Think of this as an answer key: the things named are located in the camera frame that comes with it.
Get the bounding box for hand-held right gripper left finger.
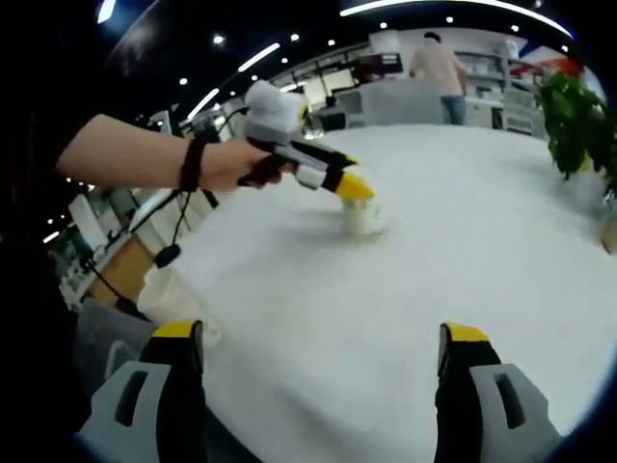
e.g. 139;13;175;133
76;317;208;463

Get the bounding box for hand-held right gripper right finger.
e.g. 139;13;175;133
433;321;563;463

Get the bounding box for white paper cup green print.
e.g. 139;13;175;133
138;267;222;344
340;195;389;238

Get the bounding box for person's left hand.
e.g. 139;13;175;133
199;137;296;195

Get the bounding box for white mesh office chair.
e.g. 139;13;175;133
336;89;366;129
503;89;537;137

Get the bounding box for ceiling light bars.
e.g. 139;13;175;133
95;0;282;123

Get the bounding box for grey desk partition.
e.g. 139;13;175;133
361;79;444;127

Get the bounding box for ceiling spot lights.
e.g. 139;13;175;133
45;18;570;229

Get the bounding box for white table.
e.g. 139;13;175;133
139;123;617;463

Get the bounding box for wooden cabinet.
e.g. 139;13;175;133
91;235;156;311

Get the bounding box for person's dark clothing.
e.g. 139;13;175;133
0;255;95;435

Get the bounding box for curved ceiling light strip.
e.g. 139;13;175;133
339;0;575;38

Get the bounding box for green potted plant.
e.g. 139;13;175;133
537;71;617;183

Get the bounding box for black wrist strap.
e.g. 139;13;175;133
153;138;207;269

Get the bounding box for dark wall screen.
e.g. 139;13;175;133
370;52;404;81

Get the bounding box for white wall shelf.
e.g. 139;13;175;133
457;47;536;98

